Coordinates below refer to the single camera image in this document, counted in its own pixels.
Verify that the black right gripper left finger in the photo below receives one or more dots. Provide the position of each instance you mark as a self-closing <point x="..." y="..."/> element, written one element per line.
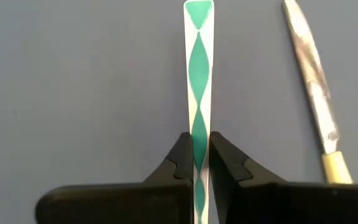
<point x="135" y="202"/>

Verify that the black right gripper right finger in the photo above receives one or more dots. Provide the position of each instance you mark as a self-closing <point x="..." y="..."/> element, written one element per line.
<point x="275" y="202"/>

